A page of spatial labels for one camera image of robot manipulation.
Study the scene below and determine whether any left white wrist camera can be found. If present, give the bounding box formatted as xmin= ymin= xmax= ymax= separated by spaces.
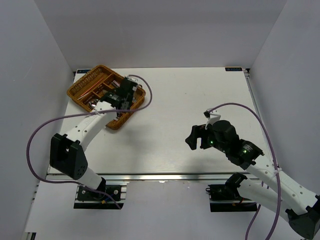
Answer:
xmin=125 ymin=75 xmax=139 ymax=86

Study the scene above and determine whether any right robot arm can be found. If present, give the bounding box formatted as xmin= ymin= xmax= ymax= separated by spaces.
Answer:
xmin=185 ymin=120 xmax=320 ymax=240

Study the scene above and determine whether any red chopstick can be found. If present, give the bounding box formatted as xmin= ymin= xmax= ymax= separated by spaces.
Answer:
xmin=79 ymin=77 xmax=106 ymax=99
xmin=84 ymin=75 xmax=109 ymax=93

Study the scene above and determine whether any pink-handled spoon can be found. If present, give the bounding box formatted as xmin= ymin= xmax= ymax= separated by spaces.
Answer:
xmin=88 ymin=99 xmax=99 ymax=110

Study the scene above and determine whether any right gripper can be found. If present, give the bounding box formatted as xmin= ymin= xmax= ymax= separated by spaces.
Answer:
xmin=185 ymin=124 xmax=228 ymax=154

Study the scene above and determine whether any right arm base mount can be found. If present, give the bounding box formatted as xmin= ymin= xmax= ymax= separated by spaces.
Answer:
xmin=205 ymin=172 xmax=258 ymax=213

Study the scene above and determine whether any brown wicker cutlery tray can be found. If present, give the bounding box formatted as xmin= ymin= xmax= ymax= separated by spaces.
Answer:
xmin=67 ymin=65 xmax=146 ymax=130

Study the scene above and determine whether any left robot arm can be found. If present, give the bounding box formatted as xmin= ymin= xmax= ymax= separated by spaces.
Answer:
xmin=49 ymin=77 xmax=138 ymax=200

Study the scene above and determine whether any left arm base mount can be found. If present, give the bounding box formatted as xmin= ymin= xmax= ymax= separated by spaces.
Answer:
xmin=73 ymin=183 xmax=127 ymax=210

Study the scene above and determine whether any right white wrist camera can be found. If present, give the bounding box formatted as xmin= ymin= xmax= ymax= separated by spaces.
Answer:
xmin=203 ymin=108 xmax=221 ymax=130

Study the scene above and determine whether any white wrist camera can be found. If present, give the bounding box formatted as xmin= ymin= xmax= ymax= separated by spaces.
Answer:
xmin=203 ymin=108 xmax=221 ymax=130
xmin=125 ymin=75 xmax=139 ymax=86

